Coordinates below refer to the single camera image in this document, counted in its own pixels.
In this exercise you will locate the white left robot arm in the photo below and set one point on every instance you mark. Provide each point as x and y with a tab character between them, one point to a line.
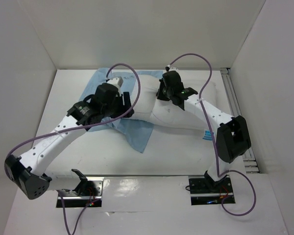
27	171

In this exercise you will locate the blue white pillow label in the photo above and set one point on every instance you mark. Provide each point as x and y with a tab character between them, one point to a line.
207	135

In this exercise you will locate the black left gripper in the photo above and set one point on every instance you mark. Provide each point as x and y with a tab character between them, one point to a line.
119	98

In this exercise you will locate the green and blue pillowcase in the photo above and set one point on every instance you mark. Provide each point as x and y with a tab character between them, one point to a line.
136	131

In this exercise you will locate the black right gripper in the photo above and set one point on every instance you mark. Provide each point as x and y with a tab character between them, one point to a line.
162	90

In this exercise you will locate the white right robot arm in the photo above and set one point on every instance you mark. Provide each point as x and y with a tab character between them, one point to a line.
230	136

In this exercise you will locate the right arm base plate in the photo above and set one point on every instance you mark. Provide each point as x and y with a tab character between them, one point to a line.
201	194

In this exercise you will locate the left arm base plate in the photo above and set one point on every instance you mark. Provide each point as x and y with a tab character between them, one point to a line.
91	195

